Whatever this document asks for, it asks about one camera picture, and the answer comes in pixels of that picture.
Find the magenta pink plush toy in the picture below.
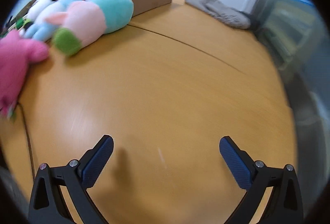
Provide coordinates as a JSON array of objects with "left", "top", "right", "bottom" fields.
[{"left": 1, "top": 30, "right": 49, "bottom": 118}]

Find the light blue elephant plush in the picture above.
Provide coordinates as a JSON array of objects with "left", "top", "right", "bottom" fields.
[{"left": 22, "top": 0, "right": 81, "bottom": 42}]

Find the panda plush green bow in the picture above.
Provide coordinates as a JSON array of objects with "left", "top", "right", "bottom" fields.
[{"left": 14, "top": 0, "right": 56, "bottom": 30}]

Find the pink pig plush teal back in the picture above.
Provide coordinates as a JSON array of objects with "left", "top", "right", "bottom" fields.
[{"left": 51, "top": 0, "right": 134, "bottom": 56}]

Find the grey folded cloth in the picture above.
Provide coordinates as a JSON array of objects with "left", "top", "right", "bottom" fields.
[{"left": 185, "top": 0, "right": 251, "bottom": 29}]

